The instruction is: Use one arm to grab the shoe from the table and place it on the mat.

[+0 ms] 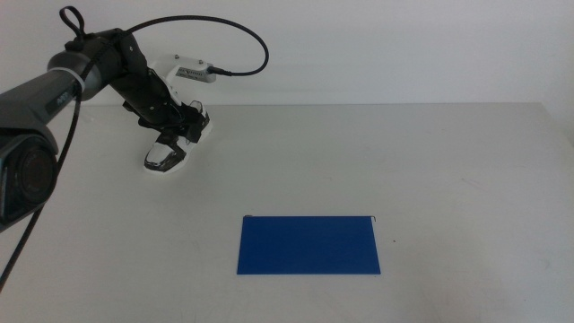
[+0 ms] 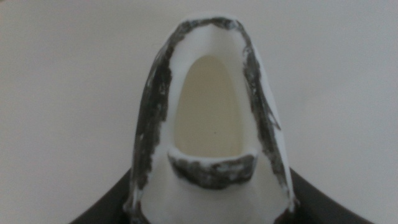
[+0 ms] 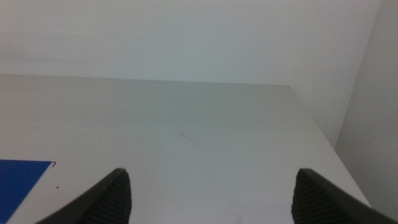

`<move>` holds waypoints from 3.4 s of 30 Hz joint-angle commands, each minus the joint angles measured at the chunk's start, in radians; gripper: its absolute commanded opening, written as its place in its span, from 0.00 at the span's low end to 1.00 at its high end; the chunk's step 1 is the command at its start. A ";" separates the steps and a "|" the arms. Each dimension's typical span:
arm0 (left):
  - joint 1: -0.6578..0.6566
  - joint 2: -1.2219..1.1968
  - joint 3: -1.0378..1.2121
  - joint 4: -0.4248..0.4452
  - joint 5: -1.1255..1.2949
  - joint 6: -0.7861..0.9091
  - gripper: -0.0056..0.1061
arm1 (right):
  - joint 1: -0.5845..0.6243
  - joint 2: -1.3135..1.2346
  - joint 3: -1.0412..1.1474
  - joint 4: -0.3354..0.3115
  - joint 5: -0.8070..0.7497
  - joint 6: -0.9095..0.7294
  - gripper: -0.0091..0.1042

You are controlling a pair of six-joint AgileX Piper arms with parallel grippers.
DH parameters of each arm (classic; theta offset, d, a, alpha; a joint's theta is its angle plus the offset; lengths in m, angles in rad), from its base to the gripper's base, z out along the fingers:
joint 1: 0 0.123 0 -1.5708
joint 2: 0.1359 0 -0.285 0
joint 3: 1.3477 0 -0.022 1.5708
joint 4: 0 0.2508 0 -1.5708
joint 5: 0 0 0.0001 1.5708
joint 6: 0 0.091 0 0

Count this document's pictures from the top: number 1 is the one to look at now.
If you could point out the black and white sneaker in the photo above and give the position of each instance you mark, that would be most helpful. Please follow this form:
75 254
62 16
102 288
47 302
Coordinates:
163 162

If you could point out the white-mounted grey wrist camera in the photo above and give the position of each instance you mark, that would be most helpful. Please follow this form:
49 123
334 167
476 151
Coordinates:
197 74

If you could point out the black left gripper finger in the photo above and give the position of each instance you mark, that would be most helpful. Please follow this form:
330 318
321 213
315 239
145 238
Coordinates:
168 138
195 124

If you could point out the white zip tie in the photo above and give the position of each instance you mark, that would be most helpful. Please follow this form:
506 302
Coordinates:
76 80

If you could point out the blue rectangular mat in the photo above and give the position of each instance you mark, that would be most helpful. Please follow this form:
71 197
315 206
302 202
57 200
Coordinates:
308 246

